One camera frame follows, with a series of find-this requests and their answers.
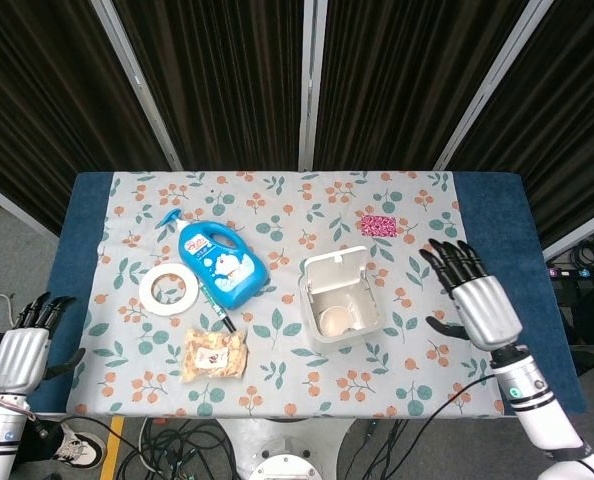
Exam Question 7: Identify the green marker pen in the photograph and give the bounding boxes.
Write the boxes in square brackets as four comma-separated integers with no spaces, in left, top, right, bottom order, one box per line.
[198,281,239,334]

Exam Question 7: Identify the white tape roll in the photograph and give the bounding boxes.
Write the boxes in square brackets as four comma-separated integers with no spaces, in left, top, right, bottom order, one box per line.
[137,262,200,318]

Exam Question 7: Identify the blue cartoon pump bottle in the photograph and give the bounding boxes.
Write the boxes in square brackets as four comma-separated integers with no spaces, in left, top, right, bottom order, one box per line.
[156,208,271,311]

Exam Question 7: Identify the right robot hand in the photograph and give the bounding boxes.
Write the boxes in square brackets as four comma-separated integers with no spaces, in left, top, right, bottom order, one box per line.
[418,238,525,353]

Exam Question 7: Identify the black floor cable bundle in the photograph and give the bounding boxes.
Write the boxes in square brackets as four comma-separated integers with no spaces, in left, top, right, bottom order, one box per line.
[115,417,231,480]

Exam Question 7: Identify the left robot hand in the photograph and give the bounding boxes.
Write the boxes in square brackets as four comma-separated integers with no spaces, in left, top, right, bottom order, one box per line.
[0,291,88,397]

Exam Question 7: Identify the power strip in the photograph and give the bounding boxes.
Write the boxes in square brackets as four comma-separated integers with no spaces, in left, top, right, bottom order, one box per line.
[546,266,594,282]

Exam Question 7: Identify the clear bag of snacks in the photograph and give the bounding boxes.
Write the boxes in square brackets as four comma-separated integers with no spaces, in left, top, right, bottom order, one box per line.
[180,326,250,386]

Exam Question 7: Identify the blue table cover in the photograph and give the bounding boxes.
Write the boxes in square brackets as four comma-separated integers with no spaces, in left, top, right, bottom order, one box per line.
[26,170,588,417]

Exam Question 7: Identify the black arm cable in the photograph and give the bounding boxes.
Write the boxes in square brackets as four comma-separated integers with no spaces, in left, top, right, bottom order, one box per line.
[374,372,498,480]

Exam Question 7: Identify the white plastic bin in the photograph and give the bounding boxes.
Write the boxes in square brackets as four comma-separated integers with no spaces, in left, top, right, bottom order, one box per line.
[297,245,383,356]

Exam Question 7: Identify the black coiled cables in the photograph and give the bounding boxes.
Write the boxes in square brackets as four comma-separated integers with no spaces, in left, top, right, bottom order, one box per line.
[551,227,594,274]

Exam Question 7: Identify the floral fruit print tablecloth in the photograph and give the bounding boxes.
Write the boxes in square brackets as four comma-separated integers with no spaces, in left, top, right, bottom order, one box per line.
[65,170,506,419]

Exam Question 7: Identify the pink patterned pouch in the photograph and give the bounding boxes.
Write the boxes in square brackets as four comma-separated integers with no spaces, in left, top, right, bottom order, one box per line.
[359,213,399,238]

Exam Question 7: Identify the white black sneaker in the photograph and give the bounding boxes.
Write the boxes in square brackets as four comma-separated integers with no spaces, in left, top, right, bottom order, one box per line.
[51,422,108,472]

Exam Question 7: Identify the dark folding screen panel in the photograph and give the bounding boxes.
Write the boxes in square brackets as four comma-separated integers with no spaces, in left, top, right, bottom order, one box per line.
[297,0,548,172]
[90,0,314,172]
[0,0,184,236]
[434,0,594,261]

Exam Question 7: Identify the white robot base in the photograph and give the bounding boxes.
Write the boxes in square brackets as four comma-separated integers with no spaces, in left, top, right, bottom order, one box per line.
[215,416,359,480]

